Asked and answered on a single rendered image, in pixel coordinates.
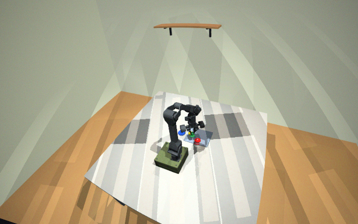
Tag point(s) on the blue gear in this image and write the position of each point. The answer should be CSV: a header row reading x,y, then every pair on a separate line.
x,y
180,133

